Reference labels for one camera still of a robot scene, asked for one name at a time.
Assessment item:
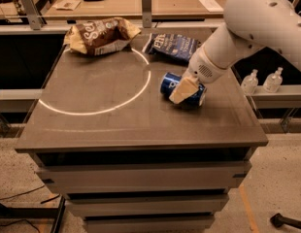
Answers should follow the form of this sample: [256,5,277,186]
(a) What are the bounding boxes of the grey metal bracket left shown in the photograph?
[20,0,44,30]

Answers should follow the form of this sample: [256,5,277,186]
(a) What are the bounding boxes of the clear plastic bottle left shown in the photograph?
[241,69,258,95]

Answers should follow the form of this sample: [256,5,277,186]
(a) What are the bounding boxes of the clear plastic bottle right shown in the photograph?
[263,67,283,93]

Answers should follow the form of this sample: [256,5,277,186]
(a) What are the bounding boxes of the dark blue chip bag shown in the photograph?
[143,33,201,62]

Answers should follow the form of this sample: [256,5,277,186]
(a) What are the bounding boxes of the black floor cable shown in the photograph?
[0,183,61,233]

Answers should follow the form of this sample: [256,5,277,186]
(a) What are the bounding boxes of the grey drawer cabinet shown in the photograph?
[16,35,267,233]

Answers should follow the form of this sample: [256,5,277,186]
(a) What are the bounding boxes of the black chair base leg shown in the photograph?
[270,214,301,229]

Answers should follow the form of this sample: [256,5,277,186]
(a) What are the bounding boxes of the white card on desk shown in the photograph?
[53,0,81,11]

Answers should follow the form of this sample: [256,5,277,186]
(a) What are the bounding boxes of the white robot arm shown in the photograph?
[170,0,301,104]

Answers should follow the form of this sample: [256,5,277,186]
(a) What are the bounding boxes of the grey metal bracket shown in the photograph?
[20,0,44,30]
[142,0,151,28]

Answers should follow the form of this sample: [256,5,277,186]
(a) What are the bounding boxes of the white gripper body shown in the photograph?
[183,45,226,84]

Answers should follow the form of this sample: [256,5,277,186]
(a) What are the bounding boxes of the blue pepsi can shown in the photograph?
[160,73,207,107]

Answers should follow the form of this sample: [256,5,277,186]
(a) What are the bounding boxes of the white paper on desk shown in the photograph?
[199,0,223,13]

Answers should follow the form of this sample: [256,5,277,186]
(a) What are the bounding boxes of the grey metal bracket centre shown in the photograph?
[142,0,151,28]

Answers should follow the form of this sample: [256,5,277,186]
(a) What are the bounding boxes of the clear plastic bottle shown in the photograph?
[263,67,283,93]
[241,69,258,95]

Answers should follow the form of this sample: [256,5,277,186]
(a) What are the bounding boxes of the brown chip bag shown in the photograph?
[63,17,141,56]

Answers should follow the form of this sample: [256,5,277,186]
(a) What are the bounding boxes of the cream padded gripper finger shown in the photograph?
[169,77,199,104]

